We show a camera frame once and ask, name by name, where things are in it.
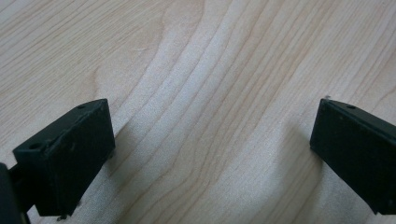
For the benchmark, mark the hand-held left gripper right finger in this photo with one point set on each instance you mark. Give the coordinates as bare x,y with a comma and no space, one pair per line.
358,149

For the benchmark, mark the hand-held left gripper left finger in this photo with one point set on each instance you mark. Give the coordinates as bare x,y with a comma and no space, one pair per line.
67,161

